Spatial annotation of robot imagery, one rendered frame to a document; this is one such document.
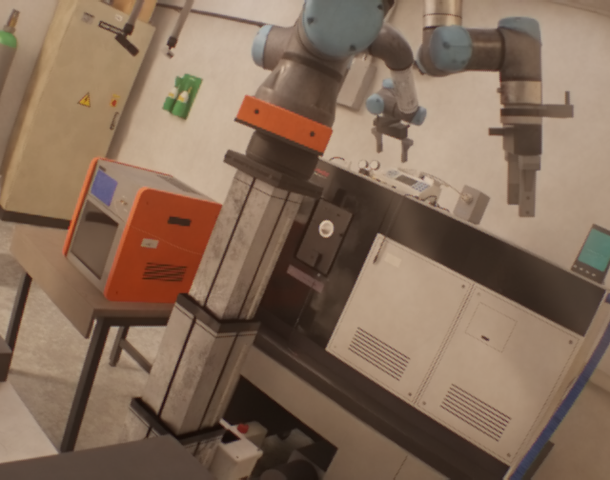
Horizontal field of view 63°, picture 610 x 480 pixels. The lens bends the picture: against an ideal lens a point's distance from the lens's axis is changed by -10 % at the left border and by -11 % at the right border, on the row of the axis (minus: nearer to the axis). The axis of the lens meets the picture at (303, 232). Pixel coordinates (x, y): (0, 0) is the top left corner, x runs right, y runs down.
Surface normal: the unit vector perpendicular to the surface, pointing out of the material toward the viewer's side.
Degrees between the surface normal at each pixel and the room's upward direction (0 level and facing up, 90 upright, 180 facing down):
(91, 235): 90
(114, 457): 0
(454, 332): 90
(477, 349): 90
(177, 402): 90
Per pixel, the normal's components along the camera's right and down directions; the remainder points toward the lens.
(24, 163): 0.73, 0.40
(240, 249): -0.54, -0.10
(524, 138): -0.21, 0.20
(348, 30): 0.04, 0.30
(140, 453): 0.39, -0.91
